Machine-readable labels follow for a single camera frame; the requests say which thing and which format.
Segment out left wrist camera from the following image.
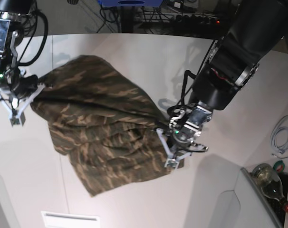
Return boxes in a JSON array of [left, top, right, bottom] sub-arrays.
[[164, 158, 180, 169]]

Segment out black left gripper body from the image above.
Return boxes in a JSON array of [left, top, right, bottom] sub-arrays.
[[167, 104, 213, 150]]

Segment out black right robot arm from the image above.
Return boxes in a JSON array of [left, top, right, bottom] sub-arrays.
[[0, 0, 48, 125]]

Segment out camouflage t-shirt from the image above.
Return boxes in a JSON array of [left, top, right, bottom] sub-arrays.
[[30, 55, 172, 197]]

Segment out blue box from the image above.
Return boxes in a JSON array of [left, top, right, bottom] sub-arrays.
[[98, 0, 163, 7]]

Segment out black power strip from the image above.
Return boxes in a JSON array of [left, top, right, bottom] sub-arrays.
[[174, 14, 221, 26]]

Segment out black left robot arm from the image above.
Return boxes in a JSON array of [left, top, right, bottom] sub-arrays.
[[156, 0, 288, 169]]

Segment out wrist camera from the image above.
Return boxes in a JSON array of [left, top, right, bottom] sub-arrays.
[[164, 158, 180, 169], [10, 113, 26, 126]]

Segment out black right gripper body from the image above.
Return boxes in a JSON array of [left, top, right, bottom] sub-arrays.
[[6, 75, 38, 99]]

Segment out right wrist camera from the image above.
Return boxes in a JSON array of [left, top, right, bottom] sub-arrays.
[[10, 113, 26, 126]]

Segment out white coiled cable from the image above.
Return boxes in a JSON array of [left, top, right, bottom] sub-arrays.
[[270, 112, 288, 159]]

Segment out green tape roll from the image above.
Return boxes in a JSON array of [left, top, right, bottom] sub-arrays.
[[273, 160, 285, 173]]

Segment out clear glass bottle red cap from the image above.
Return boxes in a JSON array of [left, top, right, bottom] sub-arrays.
[[251, 163, 288, 213]]

